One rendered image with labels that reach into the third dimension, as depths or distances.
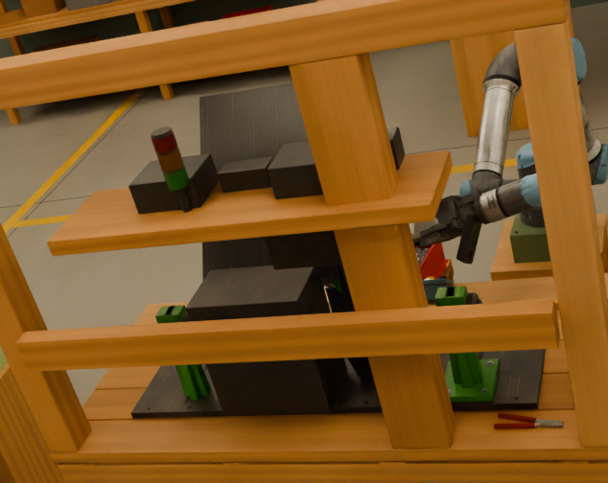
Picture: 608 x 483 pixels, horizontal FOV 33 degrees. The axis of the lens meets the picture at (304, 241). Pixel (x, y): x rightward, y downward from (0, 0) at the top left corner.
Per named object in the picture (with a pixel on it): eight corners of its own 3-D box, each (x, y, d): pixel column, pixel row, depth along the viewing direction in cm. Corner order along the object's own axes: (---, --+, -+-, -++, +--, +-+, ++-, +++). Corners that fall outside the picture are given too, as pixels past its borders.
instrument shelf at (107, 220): (99, 204, 254) (93, 191, 252) (453, 166, 222) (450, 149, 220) (52, 257, 233) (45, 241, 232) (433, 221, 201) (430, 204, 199)
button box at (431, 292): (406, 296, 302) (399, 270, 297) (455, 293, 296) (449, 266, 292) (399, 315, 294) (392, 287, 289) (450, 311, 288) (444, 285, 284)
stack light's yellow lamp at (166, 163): (168, 164, 225) (161, 146, 223) (187, 162, 223) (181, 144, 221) (158, 174, 221) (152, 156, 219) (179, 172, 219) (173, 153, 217)
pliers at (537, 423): (493, 429, 237) (492, 425, 237) (498, 415, 241) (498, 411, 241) (561, 433, 230) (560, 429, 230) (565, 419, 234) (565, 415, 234)
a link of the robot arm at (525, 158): (526, 176, 310) (519, 136, 304) (570, 175, 304) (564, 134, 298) (515, 195, 301) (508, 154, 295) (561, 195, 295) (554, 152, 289)
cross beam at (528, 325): (37, 359, 258) (24, 331, 254) (560, 334, 212) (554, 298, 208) (28, 372, 254) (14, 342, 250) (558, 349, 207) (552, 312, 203)
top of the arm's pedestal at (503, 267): (506, 230, 332) (504, 219, 330) (608, 222, 320) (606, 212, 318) (492, 283, 306) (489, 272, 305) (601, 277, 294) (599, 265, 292)
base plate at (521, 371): (188, 330, 314) (186, 325, 313) (550, 310, 274) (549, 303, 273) (132, 419, 279) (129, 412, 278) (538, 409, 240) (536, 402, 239)
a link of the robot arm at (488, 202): (511, 220, 243) (498, 213, 237) (494, 227, 245) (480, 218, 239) (504, 192, 246) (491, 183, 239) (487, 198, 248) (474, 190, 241)
